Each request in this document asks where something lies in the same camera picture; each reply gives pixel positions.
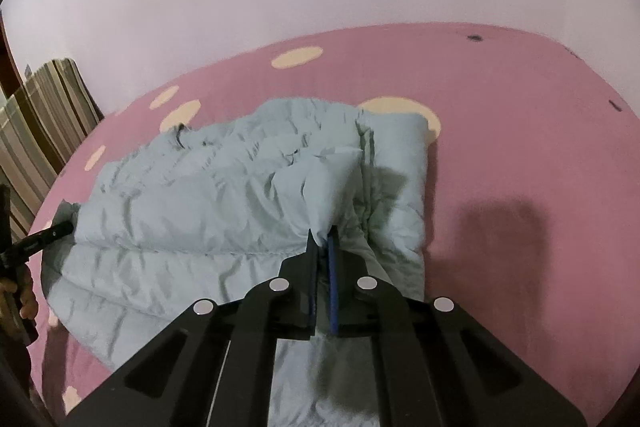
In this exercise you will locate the pink polka dot bed sheet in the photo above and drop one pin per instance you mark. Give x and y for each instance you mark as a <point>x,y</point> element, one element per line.
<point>533,190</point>

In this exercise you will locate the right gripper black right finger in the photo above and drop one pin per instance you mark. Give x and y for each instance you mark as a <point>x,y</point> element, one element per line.
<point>434,365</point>

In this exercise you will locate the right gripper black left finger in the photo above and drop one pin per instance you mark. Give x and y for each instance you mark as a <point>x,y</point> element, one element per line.
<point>212,365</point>

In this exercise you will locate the light blue puffer jacket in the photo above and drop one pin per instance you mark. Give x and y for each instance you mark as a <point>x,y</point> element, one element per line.
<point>213,212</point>

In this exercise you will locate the person's left hand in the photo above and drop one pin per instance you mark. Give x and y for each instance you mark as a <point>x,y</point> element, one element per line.
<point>28,306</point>

